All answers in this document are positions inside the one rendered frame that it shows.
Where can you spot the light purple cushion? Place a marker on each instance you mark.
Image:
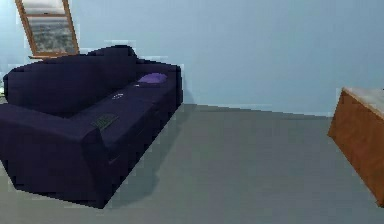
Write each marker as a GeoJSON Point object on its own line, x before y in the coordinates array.
{"type": "Point", "coordinates": [153, 78]}

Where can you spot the small dark remote control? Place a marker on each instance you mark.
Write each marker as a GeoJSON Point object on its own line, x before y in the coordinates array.
{"type": "Point", "coordinates": [117, 96]}

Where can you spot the dark green flat remote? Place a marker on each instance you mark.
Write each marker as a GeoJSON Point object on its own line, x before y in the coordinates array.
{"type": "Point", "coordinates": [104, 120]}

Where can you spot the dark purple sofa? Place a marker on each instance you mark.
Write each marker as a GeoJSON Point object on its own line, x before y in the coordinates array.
{"type": "Point", "coordinates": [60, 133]}

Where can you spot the wood framed window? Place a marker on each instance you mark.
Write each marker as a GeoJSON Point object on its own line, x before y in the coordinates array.
{"type": "Point", "coordinates": [50, 30]}

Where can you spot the brown wooden cabinet pale top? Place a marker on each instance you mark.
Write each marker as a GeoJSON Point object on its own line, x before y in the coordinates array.
{"type": "Point", "coordinates": [360, 133]}

